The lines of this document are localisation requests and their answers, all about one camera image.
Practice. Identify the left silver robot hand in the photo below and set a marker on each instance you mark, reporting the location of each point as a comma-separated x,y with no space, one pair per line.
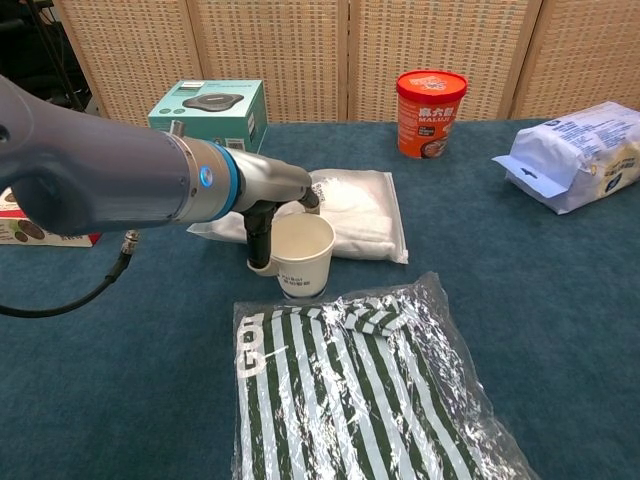
272,182

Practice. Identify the small white paper cup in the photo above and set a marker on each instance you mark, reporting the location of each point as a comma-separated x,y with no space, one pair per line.
305,270

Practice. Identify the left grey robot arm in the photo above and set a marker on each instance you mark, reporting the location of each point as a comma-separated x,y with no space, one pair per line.
100,175

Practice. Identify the teal speakerphone box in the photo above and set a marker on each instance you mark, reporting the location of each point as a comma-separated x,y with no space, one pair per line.
220,110

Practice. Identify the red green snack box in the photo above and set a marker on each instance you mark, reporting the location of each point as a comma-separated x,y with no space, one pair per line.
10,220

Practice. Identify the white garment in frosted bag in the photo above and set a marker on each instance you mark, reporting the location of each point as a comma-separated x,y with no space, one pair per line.
360,220

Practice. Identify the woven rattan folding screen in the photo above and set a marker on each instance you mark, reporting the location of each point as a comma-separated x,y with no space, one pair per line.
300,50

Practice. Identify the orange instant noodle tub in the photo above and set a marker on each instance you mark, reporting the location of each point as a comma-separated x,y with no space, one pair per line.
430,120

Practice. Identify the black tripod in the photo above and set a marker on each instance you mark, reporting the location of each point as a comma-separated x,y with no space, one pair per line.
75,95

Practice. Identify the striped shirt in clear bag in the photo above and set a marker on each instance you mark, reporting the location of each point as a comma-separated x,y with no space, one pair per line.
350,400

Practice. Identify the blue felt table cover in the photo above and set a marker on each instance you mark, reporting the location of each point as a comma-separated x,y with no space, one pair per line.
500,300

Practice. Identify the white wet wipes pack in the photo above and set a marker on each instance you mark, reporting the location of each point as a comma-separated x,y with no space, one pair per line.
565,155

